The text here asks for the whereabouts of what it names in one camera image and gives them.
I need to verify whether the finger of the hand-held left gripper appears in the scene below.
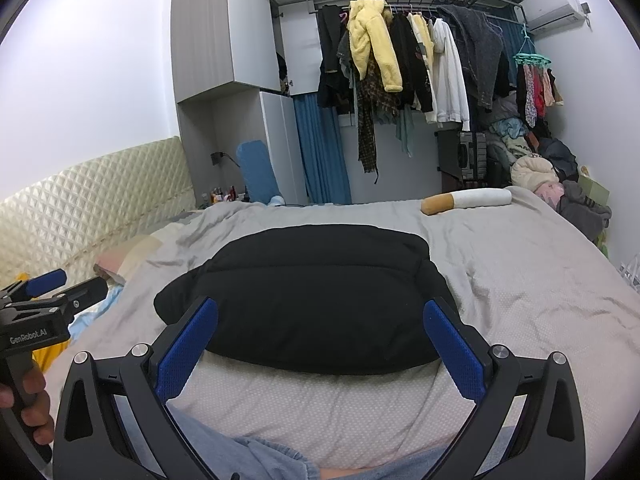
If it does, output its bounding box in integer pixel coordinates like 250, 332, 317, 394
30, 276, 109, 318
0, 268, 68, 306

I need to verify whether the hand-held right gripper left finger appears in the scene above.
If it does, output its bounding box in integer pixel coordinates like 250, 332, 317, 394
52, 296, 222, 480

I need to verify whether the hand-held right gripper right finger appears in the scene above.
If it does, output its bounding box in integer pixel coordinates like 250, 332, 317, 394
422, 297, 587, 480

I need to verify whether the black puffer jacket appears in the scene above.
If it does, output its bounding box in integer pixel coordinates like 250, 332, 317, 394
153, 225, 458, 376

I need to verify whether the pile of clothes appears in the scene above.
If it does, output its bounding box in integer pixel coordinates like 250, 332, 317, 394
487, 97, 613, 246

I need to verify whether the person's left hand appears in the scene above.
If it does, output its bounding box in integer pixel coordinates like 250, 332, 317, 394
0, 366, 55, 447

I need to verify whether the light blue sheet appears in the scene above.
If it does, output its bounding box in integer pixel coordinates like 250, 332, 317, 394
67, 282, 123, 338

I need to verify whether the pink beige pillow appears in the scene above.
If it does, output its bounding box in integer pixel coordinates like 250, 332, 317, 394
95, 232, 166, 283

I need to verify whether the cream quilted headboard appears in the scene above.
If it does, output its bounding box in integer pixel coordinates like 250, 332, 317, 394
0, 136, 196, 286

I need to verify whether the cigarette-shaped plush pillow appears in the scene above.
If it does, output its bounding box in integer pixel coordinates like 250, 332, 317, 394
421, 188, 513, 217

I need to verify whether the group of small bottles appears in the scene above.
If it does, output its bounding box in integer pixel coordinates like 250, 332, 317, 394
202, 185, 248, 206

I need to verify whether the blue cushion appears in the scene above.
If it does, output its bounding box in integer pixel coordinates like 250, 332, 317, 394
236, 140, 282, 203

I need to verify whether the black suitcase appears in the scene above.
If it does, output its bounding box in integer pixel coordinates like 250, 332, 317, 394
436, 130, 488, 193

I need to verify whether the green box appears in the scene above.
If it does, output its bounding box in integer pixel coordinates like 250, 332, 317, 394
575, 174, 611, 206

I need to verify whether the pale green hanging garment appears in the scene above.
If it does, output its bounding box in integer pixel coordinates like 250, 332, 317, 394
395, 107, 416, 158

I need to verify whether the brown patterned scarf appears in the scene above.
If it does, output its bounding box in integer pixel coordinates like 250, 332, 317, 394
356, 65, 401, 183

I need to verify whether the blue curtain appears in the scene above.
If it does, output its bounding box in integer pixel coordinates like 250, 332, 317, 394
292, 92, 353, 206

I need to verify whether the white hoodie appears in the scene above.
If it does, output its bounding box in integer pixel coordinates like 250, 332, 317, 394
431, 17, 471, 132

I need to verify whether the row of small hanging garments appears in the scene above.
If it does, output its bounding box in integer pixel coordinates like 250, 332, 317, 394
515, 62, 563, 128

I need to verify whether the grey white wardrobe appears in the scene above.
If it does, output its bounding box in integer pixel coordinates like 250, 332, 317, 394
171, 0, 321, 206

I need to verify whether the black hanging cardigan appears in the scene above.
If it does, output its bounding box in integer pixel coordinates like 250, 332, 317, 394
387, 10, 436, 113

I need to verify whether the green clip hanger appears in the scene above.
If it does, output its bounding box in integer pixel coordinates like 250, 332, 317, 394
512, 22, 553, 68

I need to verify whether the dark grey knit sweater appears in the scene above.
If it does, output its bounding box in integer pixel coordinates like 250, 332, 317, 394
437, 4, 506, 111

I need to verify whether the yellow fleece jacket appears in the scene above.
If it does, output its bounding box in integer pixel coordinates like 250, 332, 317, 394
347, 0, 403, 93

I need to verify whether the black hanging coat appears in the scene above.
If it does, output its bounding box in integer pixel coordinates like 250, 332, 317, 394
316, 4, 358, 111

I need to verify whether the white air conditioner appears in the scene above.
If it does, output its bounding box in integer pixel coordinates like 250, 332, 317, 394
520, 0, 588, 36

